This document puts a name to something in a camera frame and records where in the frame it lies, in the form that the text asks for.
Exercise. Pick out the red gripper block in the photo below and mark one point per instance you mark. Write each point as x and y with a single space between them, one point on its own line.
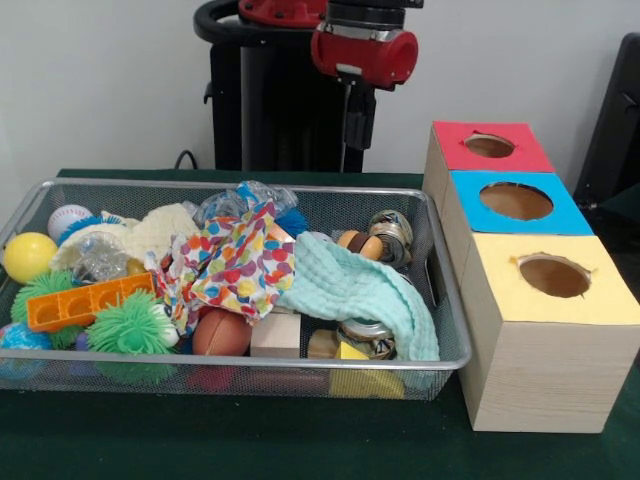
365 57

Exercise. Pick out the mint green quilted cloth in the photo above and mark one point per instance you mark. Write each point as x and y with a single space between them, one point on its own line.
360 290

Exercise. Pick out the colourful dotted cloth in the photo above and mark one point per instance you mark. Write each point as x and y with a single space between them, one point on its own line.
235 265

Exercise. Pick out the cream knitted cloth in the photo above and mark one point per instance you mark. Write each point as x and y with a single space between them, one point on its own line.
155 230

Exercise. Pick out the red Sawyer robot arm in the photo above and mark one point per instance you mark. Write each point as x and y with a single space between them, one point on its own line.
365 12

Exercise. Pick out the wooden box with three holes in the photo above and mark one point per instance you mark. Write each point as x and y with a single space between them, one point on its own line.
545 380

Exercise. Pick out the silver drinks can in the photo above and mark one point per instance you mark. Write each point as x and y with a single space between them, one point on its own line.
395 235

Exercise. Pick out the brown yellow striped bee toy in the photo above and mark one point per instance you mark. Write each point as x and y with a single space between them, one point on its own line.
365 244

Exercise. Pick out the black flat panel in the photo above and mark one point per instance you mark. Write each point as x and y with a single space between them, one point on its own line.
615 125

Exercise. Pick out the brown toy football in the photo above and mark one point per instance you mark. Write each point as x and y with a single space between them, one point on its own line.
220 334

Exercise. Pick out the dark green table cloth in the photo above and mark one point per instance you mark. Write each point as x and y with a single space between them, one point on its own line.
250 440
627 197

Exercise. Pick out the green spiky ball with eyes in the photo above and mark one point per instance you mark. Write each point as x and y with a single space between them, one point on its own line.
130 325

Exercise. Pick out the white baseball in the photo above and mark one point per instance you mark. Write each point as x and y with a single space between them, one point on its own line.
67 220

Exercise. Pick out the orange building block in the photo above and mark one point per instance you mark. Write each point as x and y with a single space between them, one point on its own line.
75 305

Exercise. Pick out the yellow ball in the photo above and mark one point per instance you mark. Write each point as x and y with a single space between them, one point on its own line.
30 257

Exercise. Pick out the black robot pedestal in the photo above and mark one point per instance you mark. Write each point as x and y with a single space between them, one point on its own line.
280 110

